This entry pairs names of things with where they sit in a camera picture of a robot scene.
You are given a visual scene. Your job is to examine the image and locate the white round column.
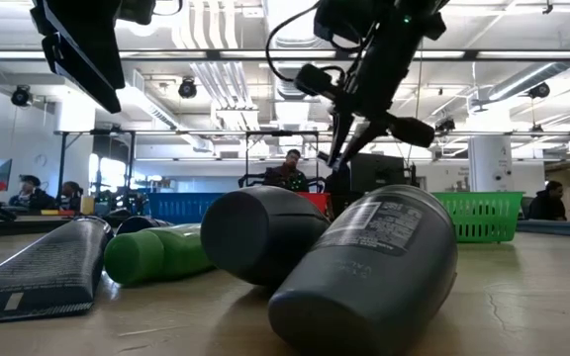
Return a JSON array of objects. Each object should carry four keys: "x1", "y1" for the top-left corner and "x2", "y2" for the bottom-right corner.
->
[{"x1": 467, "y1": 134, "x2": 515, "y2": 194}]

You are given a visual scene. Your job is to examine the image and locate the small green bottle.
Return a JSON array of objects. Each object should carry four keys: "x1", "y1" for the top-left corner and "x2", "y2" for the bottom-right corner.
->
[{"x1": 103, "y1": 222, "x2": 217, "y2": 287}]

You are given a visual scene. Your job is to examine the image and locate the black background rig frame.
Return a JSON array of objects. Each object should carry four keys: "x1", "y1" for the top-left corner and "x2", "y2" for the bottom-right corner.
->
[
  {"x1": 243, "y1": 129, "x2": 323, "y2": 192},
  {"x1": 54, "y1": 129, "x2": 139, "y2": 210}
]

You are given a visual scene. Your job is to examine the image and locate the black computer monitor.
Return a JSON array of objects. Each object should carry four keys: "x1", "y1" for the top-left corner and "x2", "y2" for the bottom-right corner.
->
[{"x1": 348, "y1": 152, "x2": 408, "y2": 195}]

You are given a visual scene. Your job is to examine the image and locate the red plastic basket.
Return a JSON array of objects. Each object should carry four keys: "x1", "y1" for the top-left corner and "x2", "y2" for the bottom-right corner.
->
[{"x1": 296, "y1": 191, "x2": 333, "y2": 219}]

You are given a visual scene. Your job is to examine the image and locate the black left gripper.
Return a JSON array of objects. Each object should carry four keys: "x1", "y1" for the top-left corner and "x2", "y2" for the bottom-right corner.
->
[{"x1": 30, "y1": 0, "x2": 157, "y2": 115}]

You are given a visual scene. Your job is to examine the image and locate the dark squeeze tube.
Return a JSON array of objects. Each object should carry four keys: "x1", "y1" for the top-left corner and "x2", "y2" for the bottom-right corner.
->
[
  {"x1": 0, "y1": 216, "x2": 114, "y2": 326},
  {"x1": 115, "y1": 214, "x2": 173, "y2": 236}
]

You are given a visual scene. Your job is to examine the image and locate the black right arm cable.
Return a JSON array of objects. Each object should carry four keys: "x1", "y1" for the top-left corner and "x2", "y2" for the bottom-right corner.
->
[{"x1": 264, "y1": 0, "x2": 345, "y2": 85}]

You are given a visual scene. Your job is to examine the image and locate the grey roll-on deodorant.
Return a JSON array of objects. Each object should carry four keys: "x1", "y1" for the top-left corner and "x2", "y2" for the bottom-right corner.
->
[
  {"x1": 267, "y1": 184, "x2": 459, "y2": 356},
  {"x1": 199, "y1": 185, "x2": 332, "y2": 289}
]

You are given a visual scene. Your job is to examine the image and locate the person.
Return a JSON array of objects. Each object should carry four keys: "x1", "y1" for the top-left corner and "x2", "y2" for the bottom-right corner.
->
[
  {"x1": 263, "y1": 147, "x2": 311, "y2": 193},
  {"x1": 8, "y1": 174, "x2": 57, "y2": 212},
  {"x1": 526, "y1": 180, "x2": 569, "y2": 222},
  {"x1": 58, "y1": 180, "x2": 86, "y2": 212}
]

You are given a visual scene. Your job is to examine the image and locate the blue plastic basket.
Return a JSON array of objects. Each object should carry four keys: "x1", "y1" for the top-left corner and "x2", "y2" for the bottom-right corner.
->
[{"x1": 146, "y1": 192, "x2": 226, "y2": 225}]

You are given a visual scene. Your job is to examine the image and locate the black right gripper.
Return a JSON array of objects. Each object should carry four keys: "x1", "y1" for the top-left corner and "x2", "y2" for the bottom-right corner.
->
[{"x1": 294, "y1": 23, "x2": 437, "y2": 170}]

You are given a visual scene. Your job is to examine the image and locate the green plastic basket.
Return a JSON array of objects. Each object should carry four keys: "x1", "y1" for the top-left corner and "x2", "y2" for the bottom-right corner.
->
[{"x1": 431, "y1": 191, "x2": 525, "y2": 244}]

